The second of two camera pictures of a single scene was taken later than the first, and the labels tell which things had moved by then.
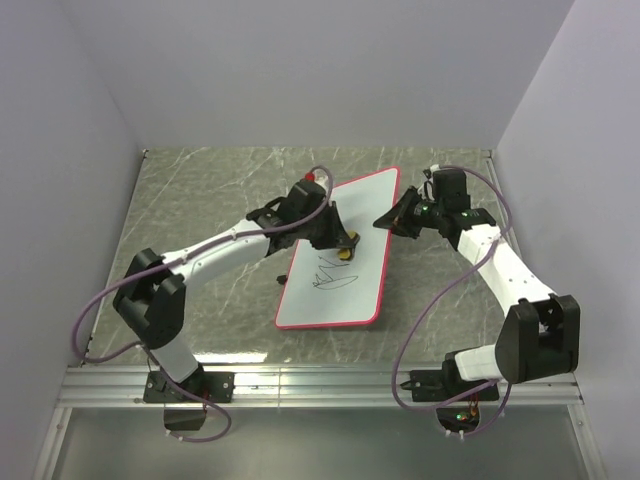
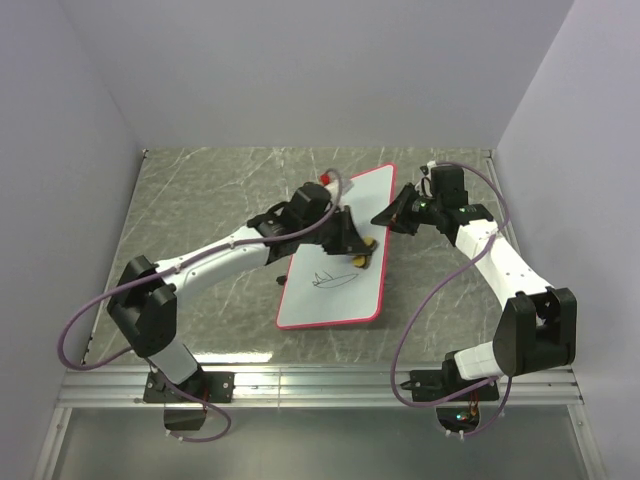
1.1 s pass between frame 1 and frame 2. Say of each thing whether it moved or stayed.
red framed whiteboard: stayed
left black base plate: stayed
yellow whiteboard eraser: moved
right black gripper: stayed
